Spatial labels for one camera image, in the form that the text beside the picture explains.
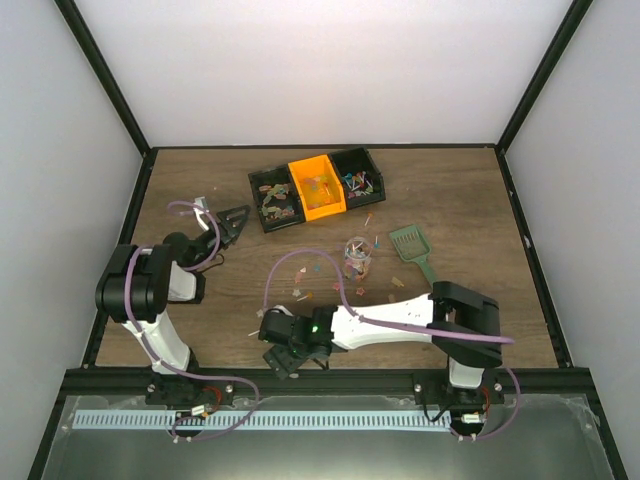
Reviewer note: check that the green slotted plastic scoop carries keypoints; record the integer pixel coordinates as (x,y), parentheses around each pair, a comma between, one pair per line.
(412,246)

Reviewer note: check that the black bin with popsicle candies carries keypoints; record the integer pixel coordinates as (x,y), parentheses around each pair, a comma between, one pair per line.
(277,199)

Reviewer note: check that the black bin with lollipops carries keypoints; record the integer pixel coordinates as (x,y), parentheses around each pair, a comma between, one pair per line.
(359,176)

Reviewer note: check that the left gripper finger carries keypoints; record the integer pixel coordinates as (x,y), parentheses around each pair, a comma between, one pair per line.
(235,229)
(234,215)

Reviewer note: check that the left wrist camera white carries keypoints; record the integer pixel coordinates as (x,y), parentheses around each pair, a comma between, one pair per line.
(202,213)

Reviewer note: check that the orange lollipop near lid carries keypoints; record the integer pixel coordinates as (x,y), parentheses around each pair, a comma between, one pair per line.
(306,296)

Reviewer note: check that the orange bin with gummies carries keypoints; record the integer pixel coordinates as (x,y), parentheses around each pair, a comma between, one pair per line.
(319,187)

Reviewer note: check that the popsicle candy right of jar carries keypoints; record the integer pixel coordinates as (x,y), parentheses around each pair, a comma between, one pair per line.
(397,282)

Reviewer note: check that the light blue slotted cable duct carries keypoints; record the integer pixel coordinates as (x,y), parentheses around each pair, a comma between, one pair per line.
(261,421)

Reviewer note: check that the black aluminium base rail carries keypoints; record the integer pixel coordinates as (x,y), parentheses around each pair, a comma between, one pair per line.
(426,387)

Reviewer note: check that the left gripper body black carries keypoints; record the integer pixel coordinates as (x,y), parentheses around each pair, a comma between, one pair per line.
(207,251)

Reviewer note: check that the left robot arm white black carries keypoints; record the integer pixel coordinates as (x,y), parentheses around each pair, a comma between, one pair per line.
(139,283)

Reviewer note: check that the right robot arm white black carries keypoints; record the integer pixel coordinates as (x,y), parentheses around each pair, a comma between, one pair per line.
(460,322)

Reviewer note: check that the clear plastic jar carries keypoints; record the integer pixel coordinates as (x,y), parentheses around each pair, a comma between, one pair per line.
(357,258)

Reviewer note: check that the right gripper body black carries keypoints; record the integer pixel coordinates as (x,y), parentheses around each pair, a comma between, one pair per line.
(300,345)

